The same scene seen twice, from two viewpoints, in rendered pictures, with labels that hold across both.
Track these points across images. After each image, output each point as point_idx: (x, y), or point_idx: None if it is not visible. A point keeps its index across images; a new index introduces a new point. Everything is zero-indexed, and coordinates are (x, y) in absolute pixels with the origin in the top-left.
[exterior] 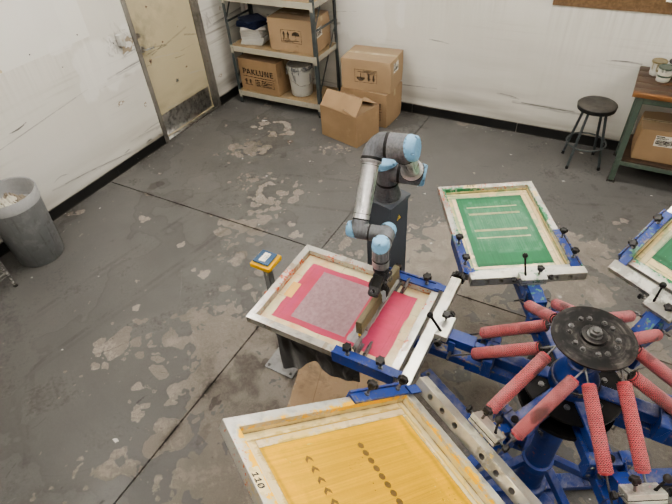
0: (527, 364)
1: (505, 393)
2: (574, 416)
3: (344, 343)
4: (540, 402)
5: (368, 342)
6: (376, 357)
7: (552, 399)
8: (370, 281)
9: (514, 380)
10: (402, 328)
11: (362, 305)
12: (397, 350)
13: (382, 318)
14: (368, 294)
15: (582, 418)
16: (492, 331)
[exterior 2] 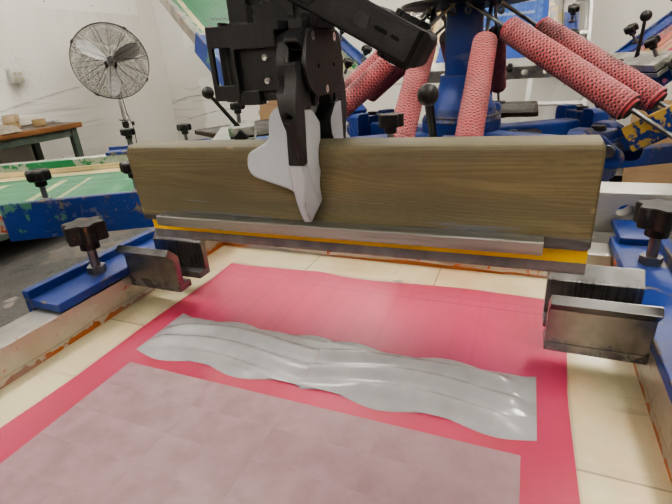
0: (534, 39)
1: (601, 70)
2: (525, 130)
3: (572, 447)
4: (595, 53)
5: (497, 349)
6: (666, 211)
7: (588, 40)
8: (299, 63)
9: (572, 55)
10: (378, 277)
11: (237, 397)
12: (489, 279)
13: (332, 323)
14: (430, 36)
15: (526, 125)
16: (412, 118)
